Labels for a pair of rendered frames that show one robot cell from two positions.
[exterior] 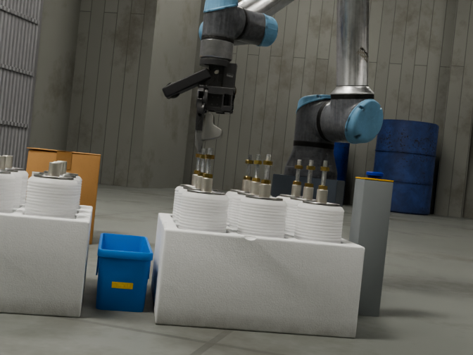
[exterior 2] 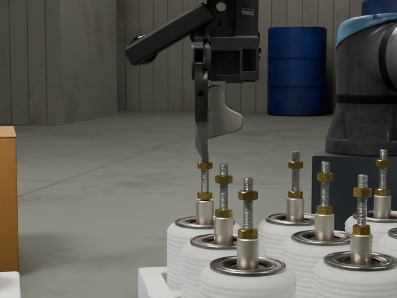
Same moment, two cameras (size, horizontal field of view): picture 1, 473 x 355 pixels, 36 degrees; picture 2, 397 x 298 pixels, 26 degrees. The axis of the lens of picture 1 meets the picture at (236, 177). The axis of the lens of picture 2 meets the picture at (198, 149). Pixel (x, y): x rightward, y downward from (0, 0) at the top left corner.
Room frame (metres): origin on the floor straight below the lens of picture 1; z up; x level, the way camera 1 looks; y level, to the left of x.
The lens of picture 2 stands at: (0.60, 0.13, 0.45)
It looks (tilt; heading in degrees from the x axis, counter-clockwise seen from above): 6 degrees down; 358
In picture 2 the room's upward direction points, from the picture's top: straight up
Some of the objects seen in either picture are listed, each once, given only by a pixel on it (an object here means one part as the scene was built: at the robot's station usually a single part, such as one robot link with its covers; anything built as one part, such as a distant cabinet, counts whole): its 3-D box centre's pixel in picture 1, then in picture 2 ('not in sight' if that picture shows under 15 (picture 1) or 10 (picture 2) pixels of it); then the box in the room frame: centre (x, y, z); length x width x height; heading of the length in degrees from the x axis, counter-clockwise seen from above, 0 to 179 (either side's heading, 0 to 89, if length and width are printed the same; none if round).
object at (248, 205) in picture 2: (208, 167); (247, 216); (1.43, 0.06, 0.30); 0.01 x 0.01 x 0.08
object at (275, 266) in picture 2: (205, 192); (247, 266); (1.43, 0.06, 0.25); 0.08 x 0.08 x 0.01
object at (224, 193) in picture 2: (203, 165); (223, 197); (1.55, 0.07, 0.30); 0.01 x 0.01 x 0.08
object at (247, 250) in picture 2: (206, 186); (247, 253); (1.43, 0.06, 0.26); 0.02 x 0.02 x 0.03
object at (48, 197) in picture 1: (48, 224); not in sight; (1.39, 0.35, 0.16); 0.10 x 0.10 x 0.18
